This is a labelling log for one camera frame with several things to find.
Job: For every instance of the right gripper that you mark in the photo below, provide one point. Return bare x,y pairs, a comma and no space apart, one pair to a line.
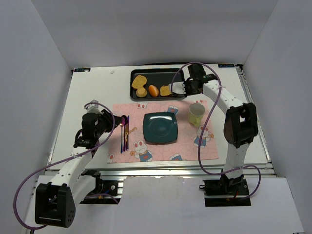
189,86

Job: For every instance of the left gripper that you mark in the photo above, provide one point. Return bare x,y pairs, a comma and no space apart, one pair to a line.
108,119

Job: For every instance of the toast slice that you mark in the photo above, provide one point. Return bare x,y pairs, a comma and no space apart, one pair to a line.
165,91
139,81

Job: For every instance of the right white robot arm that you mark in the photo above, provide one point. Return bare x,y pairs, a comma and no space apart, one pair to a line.
240,126

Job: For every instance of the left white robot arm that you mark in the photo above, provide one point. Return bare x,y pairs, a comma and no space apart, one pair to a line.
55,201

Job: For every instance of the glossy orange bread roll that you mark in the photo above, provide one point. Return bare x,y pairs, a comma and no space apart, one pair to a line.
153,91

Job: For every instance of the round bread bun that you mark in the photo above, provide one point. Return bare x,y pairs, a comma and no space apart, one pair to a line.
141,92

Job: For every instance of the iridescent purple spoon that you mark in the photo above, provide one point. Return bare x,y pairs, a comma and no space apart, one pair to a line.
122,132

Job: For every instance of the iridescent purple knife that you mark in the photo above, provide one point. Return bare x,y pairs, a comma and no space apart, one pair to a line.
126,135

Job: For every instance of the pale green mug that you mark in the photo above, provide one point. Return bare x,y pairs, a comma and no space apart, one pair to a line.
196,113

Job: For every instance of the black baking tray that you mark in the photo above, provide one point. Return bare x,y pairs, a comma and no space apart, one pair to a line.
158,77

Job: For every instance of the dark teal square plate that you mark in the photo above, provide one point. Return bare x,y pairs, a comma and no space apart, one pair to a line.
160,128

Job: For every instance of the pink bunny placemat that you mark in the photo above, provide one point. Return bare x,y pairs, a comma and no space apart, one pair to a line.
190,138

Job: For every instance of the blue table label right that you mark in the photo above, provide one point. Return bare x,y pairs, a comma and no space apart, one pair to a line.
226,65

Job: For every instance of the blue table label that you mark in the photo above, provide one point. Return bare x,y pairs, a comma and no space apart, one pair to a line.
226,65
76,70

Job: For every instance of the blue table label left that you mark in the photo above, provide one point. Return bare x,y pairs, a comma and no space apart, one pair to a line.
76,70

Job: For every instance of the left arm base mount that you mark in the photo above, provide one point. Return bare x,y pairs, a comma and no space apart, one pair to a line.
105,191

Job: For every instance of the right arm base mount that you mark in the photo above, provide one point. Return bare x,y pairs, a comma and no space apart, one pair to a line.
226,192

